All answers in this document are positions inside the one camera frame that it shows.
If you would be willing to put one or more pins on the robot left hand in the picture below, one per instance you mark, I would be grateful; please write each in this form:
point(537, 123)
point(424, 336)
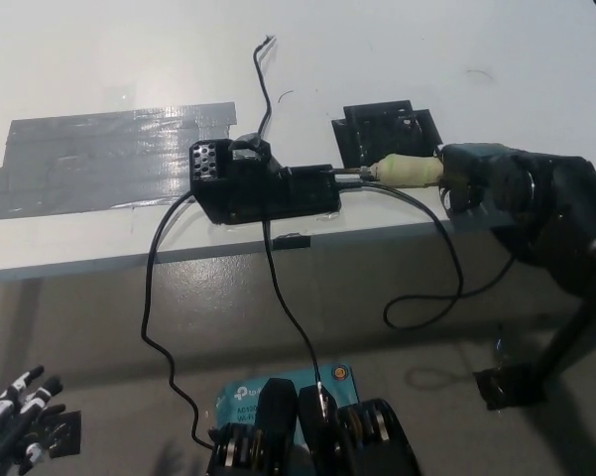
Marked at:
point(0, 416)

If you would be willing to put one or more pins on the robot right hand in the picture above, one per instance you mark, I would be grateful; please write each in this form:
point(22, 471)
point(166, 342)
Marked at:
point(481, 168)

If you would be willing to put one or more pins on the teal tp-link box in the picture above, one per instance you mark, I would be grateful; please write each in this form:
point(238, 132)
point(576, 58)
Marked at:
point(243, 396)

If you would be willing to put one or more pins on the small black tape strip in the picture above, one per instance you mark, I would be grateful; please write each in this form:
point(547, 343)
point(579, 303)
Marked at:
point(291, 242)

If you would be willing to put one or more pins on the black soldering iron base station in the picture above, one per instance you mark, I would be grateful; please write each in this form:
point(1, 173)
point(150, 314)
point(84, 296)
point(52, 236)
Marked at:
point(275, 196)

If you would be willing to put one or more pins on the black stand leg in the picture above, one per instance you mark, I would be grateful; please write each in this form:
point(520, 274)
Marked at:
point(567, 342)

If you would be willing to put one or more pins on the robot torso black blocks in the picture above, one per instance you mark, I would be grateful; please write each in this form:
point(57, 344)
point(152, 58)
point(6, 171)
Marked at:
point(277, 421)

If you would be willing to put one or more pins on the black bracket under table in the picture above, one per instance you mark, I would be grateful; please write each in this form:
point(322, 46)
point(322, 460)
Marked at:
point(507, 240)

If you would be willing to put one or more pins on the grey duct tape patch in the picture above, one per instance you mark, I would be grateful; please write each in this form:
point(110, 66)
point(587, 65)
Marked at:
point(104, 158)

